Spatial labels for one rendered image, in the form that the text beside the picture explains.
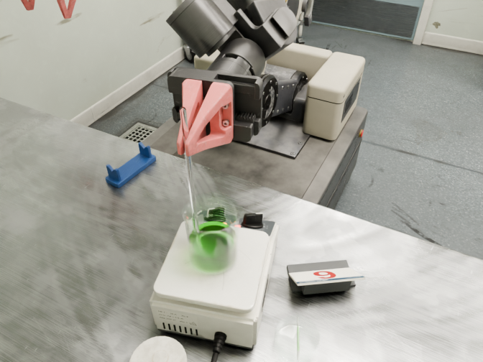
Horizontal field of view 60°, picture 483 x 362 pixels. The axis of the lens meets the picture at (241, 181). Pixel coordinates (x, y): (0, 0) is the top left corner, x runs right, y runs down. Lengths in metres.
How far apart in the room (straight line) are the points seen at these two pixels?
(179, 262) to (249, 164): 0.92
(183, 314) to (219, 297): 0.05
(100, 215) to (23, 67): 1.42
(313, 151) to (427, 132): 1.04
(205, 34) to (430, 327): 0.46
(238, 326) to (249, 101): 0.25
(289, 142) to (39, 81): 1.20
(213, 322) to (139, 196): 0.31
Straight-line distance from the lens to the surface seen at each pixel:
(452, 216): 1.94
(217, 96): 0.42
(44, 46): 2.14
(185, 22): 0.51
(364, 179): 1.99
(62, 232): 0.73
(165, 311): 0.52
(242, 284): 0.50
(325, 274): 0.60
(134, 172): 0.79
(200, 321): 0.52
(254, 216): 0.60
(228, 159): 1.43
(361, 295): 0.62
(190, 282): 0.50
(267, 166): 1.40
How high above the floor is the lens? 1.25
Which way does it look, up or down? 41 degrees down
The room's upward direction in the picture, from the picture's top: straight up
